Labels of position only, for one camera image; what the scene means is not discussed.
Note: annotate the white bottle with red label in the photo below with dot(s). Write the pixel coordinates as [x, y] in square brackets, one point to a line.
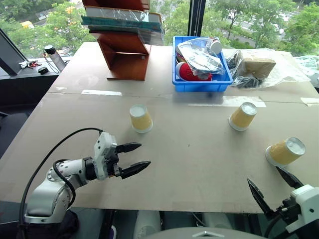
[215, 46]

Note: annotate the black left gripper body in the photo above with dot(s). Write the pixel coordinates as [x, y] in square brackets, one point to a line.
[113, 166]

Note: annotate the clear tape strip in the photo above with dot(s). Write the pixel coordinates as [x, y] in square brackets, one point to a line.
[311, 100]

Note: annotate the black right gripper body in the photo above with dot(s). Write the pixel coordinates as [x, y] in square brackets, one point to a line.
[289, 211]

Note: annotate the red round container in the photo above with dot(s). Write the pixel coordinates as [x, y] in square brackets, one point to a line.
[185, 72]

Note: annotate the brown cardboard package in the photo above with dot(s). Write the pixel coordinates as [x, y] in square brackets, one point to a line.
[259, 66]

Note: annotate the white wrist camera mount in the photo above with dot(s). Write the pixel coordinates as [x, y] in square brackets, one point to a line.
[103, 149]
[307, 204]

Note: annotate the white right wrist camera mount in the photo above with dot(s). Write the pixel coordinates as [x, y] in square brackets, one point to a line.
[307, 204]

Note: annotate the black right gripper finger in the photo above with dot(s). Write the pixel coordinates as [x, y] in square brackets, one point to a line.
[290, 180]
[260, 199]

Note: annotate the dark slanted window frame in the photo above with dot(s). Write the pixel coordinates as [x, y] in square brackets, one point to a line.
[11, 57]

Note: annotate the white rounded robot leg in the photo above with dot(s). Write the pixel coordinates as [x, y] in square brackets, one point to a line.
[147, 224]
[216, 220]

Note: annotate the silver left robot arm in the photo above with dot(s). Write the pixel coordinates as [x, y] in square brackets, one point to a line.
[42, 196]

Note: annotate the black window frame post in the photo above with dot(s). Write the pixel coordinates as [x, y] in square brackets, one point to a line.
[197, 17]

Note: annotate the book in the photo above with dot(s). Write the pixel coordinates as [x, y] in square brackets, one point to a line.
[124, 23]

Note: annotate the grey robot torso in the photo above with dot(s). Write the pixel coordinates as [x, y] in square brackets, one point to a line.
[199, 234]

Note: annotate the clear plastic bag with items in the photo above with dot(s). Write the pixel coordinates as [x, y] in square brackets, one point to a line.
[286, 74]

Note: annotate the small black round object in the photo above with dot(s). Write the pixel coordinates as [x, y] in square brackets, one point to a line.
[43, 70]

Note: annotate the brown wooden zigzag shelf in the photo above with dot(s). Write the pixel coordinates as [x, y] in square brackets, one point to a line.
[129, 62]

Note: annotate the clear bottle with black cap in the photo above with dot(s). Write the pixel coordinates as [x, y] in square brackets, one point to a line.
[56, 57]

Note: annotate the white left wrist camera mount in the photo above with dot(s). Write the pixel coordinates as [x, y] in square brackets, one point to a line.
[103, 149]

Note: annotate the red and white small items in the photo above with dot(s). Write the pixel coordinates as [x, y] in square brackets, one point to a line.
[28, 64]

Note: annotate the yellow ribbed paper cup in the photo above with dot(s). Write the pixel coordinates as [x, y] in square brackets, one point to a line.
[140, 120]
[243, 118]
[282, 153]

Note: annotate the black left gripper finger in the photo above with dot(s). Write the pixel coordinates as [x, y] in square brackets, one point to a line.
[127, 148]
[134, 169]

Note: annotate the crumpled clear plastic bag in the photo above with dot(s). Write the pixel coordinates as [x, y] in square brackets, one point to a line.
[199, 56]

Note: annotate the blue plastic bin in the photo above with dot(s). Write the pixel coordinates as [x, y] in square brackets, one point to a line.
[202, 85]

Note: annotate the bag of black parts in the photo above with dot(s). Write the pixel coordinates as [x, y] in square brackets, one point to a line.
[246, 83]

